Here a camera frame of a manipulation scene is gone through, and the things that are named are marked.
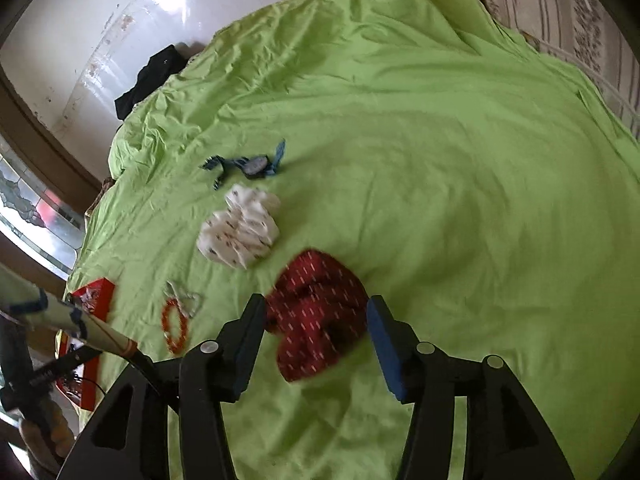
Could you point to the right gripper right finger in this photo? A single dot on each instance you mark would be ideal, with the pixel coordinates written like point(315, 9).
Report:
point(506, 435)

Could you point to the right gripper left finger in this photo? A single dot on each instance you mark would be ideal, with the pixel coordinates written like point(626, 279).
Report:
point(127, 436)

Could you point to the red polka dot scrunchie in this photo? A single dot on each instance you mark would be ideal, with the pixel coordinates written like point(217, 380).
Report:
point(318, 309)

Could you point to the white patterned scrunchie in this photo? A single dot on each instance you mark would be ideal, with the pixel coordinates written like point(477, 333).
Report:
point(244, 231)

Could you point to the window with lattice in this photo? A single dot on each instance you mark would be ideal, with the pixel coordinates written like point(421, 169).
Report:
point(35, 220)

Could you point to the left hand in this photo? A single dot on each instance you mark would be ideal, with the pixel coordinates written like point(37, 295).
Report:
point(51, 445)

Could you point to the red rimmed white tray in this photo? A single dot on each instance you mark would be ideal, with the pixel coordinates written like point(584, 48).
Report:
point(80, 386)

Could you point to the green bed sheet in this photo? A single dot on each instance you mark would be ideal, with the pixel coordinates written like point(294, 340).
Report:
point(482, 188)

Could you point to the black garment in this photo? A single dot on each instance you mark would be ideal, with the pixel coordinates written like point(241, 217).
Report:
point(153, 75)

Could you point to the striped floral mattress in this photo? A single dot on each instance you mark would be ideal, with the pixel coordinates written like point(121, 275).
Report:
point(580, 32)

